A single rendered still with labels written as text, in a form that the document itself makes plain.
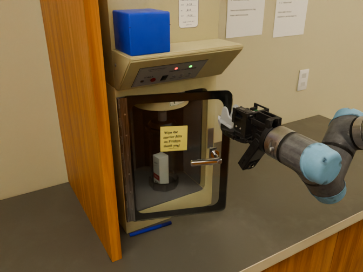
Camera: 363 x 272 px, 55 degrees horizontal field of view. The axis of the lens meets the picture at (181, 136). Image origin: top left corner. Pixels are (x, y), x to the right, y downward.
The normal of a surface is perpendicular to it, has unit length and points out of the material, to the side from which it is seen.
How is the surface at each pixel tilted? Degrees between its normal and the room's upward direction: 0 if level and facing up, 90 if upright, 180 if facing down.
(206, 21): 90
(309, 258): 90
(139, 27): 90
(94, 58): 90
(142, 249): 0
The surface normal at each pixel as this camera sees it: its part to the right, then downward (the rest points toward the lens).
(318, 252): 0.51, 0.36
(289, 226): 0.00, -0.91
